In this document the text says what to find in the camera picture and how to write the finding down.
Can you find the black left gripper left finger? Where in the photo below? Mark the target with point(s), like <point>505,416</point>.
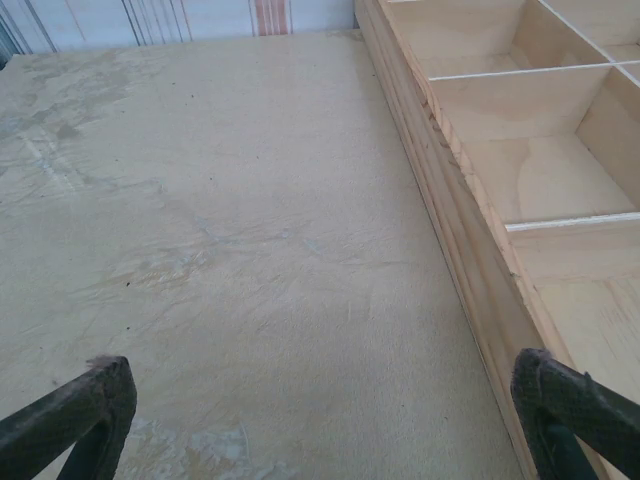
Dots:
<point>105,390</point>

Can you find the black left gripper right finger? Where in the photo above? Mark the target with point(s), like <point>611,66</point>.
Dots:
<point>555,400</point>

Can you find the wooden compartment tray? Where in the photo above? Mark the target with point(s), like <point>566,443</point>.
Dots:
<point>500,125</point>

